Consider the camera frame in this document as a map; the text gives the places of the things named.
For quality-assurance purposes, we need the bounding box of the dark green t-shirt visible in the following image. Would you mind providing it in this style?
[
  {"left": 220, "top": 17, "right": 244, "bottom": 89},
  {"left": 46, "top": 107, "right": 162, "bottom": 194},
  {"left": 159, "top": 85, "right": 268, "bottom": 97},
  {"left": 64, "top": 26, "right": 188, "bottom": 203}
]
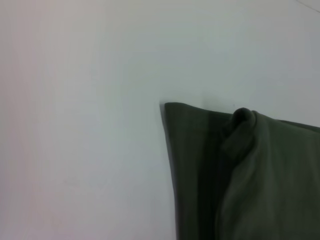
[{"left": 159, "top": 101, "right": 320, "bottom": 240}]

